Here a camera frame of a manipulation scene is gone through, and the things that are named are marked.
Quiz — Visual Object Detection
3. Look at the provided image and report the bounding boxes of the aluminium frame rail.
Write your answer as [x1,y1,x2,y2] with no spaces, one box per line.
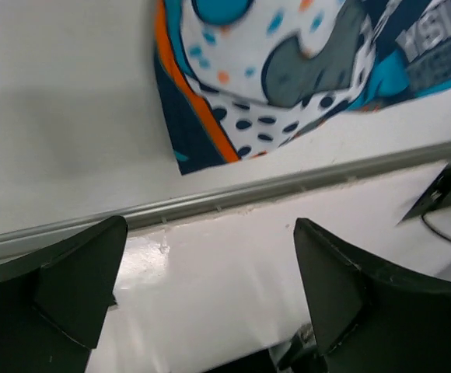
[0,141,451,260]

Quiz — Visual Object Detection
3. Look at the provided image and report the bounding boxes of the colourful patterned shorts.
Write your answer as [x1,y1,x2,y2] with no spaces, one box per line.
[154,0,451,175]

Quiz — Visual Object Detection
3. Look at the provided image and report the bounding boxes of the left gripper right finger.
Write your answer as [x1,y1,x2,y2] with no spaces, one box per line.
[294,218,451,373]

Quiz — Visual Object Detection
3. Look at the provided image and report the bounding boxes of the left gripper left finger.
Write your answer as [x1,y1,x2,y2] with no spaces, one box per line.
[0,216,128,373]

